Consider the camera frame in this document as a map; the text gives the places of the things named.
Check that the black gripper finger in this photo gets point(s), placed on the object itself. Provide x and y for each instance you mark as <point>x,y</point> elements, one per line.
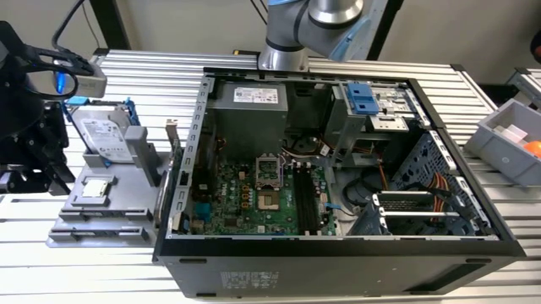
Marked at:
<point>30,182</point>
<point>55,133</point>

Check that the RAM stick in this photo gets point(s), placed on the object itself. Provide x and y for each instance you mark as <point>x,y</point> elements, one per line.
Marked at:
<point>102,235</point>

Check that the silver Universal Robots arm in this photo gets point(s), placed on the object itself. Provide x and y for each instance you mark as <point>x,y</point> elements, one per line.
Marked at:
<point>296,25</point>

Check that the black RAM slot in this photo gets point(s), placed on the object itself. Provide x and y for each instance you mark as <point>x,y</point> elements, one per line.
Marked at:
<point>301,196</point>
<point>312,202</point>

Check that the silver hard disk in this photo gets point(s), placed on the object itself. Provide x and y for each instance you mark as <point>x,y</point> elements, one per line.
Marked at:
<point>102,136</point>

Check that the blue disk carrier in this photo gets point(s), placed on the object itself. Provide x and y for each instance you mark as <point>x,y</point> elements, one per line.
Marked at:
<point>78,101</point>

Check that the silver CPU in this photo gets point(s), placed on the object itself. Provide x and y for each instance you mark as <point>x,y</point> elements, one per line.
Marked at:
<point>97,188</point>

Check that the grey parts rack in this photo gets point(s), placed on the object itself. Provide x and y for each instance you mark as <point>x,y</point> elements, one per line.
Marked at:
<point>131,190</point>

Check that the graphics card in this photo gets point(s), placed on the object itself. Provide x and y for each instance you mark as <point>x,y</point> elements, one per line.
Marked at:
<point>173,133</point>

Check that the grey power supply unit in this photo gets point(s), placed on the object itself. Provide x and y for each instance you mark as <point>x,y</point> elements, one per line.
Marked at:
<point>249,126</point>

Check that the green motherboard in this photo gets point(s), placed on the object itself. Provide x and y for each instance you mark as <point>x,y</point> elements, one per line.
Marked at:
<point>230,206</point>

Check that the yellow black plug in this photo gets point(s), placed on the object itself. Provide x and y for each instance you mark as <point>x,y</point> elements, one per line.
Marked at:
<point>241,52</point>

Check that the CPU socket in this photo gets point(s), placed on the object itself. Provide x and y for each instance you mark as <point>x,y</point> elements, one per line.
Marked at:
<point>269,199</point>

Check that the metal drive cage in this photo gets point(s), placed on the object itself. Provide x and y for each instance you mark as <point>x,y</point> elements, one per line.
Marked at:
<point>342,126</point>

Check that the black open PC case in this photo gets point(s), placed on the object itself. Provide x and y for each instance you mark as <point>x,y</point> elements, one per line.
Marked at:
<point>296,278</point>

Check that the blue plastic drive latch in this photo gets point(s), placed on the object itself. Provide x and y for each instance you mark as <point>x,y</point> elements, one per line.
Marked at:
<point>360,98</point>

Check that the metal disk bay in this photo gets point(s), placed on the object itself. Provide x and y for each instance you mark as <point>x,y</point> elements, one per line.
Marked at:
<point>405,193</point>

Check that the grey plastic bin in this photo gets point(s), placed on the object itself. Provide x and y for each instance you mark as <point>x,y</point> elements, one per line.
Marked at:
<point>499,158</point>

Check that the white block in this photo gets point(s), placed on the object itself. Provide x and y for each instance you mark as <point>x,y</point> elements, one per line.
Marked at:
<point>512,133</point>

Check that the orange ball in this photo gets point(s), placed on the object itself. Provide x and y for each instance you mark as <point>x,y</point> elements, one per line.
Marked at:
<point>533,149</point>

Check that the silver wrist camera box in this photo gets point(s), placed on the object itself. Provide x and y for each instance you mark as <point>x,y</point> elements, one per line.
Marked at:
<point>91,85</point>

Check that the black upright post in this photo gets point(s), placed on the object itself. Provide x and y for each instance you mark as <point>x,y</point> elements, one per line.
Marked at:
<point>393,28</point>
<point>114,28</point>

